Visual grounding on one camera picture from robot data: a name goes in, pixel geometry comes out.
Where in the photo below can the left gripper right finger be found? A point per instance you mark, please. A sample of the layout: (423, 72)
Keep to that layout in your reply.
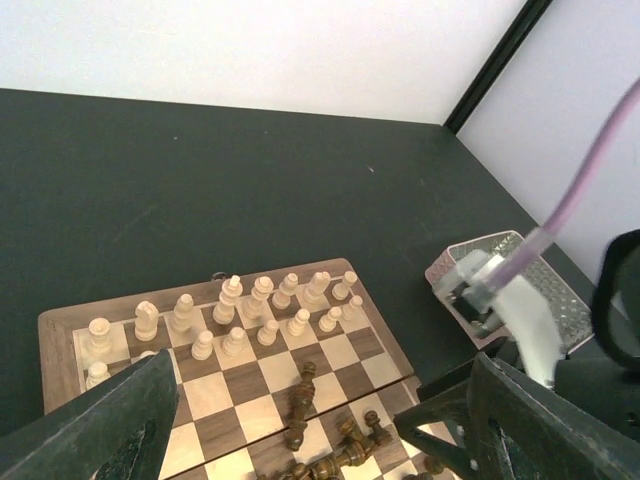
(586, 427)

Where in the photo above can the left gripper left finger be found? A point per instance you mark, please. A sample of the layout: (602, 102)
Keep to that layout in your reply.
(119, 429)

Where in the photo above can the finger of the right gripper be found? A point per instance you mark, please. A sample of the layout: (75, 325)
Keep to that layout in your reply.
(473, 404)

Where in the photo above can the row of white chess pieces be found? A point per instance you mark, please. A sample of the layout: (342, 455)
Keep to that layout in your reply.
(267, 331)

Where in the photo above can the pile of dark chess pieces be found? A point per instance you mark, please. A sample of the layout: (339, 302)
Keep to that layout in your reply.
(341, 445)

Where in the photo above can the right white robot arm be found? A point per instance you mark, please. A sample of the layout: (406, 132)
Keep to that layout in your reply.
(615, 279)

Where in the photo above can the wooden chess board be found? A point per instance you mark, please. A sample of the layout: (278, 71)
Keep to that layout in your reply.
(219, 418)

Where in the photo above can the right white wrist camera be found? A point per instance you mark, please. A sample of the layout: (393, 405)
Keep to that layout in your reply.
(519, 307)

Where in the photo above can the pink rimmed metal tray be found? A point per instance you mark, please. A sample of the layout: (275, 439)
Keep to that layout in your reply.
(572, 315)

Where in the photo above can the dark lying queen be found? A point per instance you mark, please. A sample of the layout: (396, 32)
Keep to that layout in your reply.
(301, 402)

